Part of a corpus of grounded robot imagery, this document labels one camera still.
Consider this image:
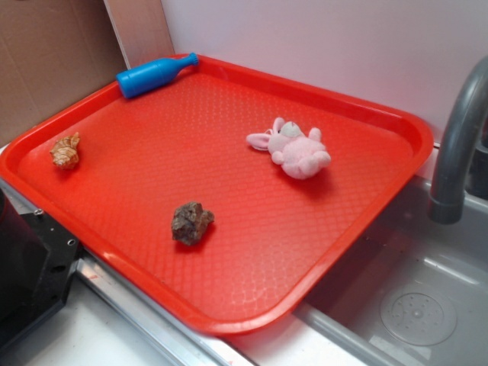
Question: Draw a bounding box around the pink plush bunny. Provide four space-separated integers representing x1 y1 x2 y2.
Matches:
246 117 332 180

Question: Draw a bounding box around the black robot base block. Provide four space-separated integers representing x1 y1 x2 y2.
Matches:
1 193 81 352

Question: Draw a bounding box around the orange striped seashell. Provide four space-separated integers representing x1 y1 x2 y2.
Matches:
50 132 80 170

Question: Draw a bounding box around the red plastic tray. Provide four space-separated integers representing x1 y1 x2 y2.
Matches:
1 57 433 336

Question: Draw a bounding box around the grey plastic toy sink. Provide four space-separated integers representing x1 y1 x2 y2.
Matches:
296 178 487 365

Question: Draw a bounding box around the blue plastic toy bottle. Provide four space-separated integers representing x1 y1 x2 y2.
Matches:
116 53 199 98

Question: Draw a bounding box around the brown cardboard panel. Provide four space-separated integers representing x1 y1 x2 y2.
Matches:
1 1 126 146

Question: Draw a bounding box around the grey toy faucet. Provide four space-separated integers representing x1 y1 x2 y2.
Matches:
428 57 487 224

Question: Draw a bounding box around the brown rock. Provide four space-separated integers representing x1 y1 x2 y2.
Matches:
171 201 215 246

